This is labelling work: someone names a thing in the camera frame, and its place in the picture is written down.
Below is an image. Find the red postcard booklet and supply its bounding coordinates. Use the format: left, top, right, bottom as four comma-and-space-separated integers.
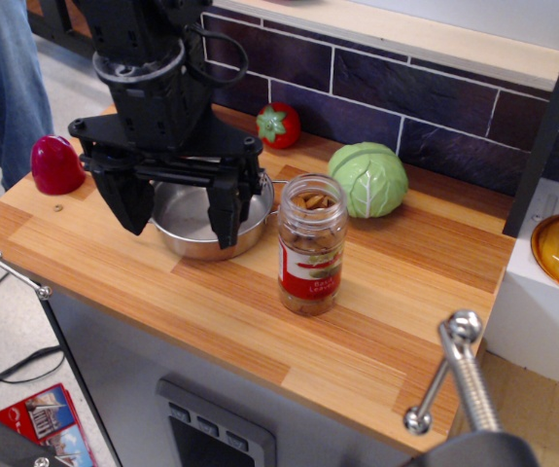
0, 383, 97, 467

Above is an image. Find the red toy tomato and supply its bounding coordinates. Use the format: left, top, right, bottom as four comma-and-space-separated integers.
256, 102, 301, 149

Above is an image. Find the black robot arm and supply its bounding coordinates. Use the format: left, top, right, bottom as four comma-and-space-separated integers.
69, 1, 262, 248

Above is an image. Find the right metal clamp screw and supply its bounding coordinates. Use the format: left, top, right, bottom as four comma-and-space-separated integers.
403, 309, 503, 436

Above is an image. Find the black floor cable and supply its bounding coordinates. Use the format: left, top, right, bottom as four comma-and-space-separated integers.
0, 343, 66, 405

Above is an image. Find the green toy cabbage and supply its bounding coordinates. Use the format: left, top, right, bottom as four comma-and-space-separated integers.
328, 142, 408, 219

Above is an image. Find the magenta toy dome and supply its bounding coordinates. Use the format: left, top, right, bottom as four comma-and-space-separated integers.
31, 135, 86, 196

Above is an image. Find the black metal frame post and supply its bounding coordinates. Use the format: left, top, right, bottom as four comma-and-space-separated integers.
503, 76, 559, 238

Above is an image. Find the person leg in jeans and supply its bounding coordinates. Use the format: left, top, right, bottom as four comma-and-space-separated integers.
0, 1, 54, 190

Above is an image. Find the clear jar of almonds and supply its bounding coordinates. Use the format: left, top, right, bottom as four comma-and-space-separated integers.
277, 173, 348, 316

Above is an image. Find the stainless steel pot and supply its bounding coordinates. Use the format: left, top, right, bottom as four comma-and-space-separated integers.
151, 176, 281, 261

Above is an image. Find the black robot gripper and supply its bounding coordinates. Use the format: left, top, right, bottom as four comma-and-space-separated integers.
69, 62, 264, 249

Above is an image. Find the grey oven control panel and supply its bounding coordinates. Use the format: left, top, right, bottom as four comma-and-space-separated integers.
157, 378, 277, 467

